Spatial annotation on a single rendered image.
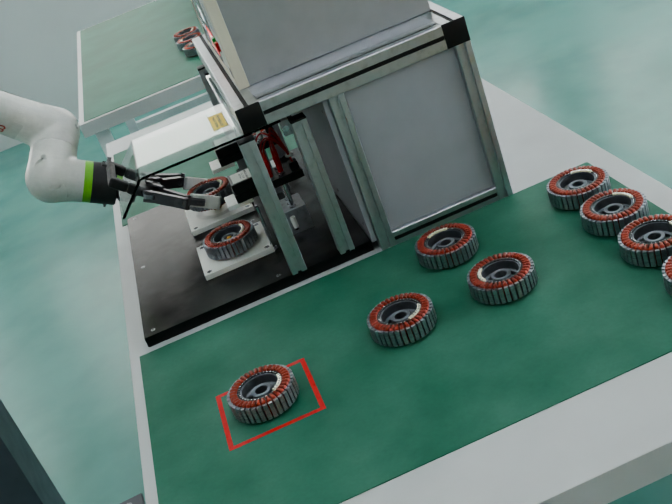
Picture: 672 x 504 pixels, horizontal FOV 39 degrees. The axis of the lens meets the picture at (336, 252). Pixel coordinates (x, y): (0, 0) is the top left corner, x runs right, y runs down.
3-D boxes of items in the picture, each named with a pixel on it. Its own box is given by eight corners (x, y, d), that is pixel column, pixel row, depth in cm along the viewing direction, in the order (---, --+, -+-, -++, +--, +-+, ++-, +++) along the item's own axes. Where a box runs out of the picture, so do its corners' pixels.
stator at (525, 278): (530, 261, 163) (525, 242, 161) (544, 294, 153) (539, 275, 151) (467, 280, 164) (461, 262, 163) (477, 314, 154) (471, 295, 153)
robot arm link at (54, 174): (22, 210, 209) (23, 181, 200) (26, 164, 216) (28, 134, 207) (88, 216, 213) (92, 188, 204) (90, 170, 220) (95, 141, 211)
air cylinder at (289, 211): (291, 236, 198) (282, 213, 195) (284, 223, 205) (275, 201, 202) (314, 226, 198) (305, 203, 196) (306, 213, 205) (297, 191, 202)
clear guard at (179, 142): (123, 220, 170) (108, 191, 168) (117, 177, 192) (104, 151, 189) (291, 149, 173) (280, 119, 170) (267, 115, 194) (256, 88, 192)
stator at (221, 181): (193, 218, 215) (186, 204, 213) (187, 201, 225) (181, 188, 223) (239, 199, 216) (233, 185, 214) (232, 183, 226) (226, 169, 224)
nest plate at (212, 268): (207, 281, 193) (204, 276, 192) (198, 252, 206) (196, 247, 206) (275, 251, 194) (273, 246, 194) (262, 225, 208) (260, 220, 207)
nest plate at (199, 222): (193, 236, 214) (191, 232, 214) (186, 213, 228) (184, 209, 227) (255, 210, 216) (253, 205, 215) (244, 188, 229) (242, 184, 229)
